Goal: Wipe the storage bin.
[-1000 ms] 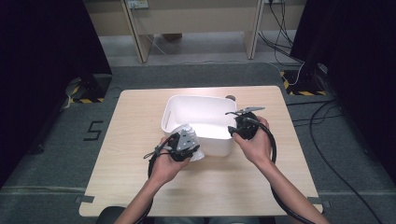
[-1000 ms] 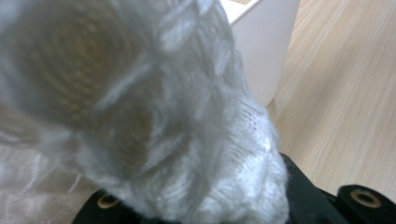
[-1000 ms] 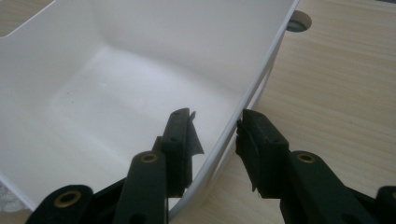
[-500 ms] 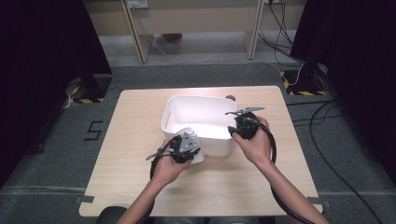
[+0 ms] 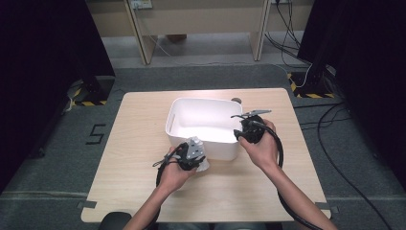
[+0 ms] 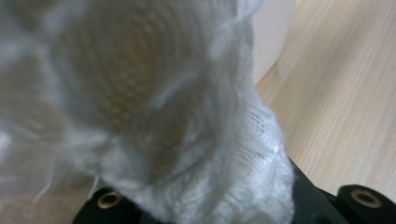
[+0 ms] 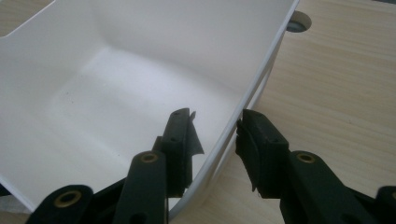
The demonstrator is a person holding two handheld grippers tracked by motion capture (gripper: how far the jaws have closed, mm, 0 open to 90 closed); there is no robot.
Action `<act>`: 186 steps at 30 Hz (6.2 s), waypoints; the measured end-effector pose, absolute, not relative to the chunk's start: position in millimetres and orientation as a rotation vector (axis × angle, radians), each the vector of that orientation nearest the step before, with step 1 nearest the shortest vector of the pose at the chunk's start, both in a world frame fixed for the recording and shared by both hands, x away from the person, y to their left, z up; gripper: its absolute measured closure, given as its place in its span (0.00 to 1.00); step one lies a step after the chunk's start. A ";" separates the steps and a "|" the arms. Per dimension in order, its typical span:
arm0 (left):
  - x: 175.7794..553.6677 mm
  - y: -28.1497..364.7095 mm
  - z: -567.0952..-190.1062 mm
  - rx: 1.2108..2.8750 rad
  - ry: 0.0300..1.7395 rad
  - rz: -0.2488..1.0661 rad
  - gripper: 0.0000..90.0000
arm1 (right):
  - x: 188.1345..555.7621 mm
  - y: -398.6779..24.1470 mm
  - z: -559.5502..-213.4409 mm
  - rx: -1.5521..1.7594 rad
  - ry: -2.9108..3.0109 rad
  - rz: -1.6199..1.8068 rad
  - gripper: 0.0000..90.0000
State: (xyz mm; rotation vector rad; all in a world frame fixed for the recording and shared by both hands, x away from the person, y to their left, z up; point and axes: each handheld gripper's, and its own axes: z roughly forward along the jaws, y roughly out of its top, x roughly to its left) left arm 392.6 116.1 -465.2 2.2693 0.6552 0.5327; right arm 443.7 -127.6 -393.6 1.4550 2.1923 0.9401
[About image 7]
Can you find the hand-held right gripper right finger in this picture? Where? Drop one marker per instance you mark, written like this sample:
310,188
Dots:
264,155

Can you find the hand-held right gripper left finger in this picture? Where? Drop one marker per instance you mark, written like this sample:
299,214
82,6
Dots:
177,146

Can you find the white plastic storage bin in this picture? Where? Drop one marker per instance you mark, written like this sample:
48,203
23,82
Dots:
93,93

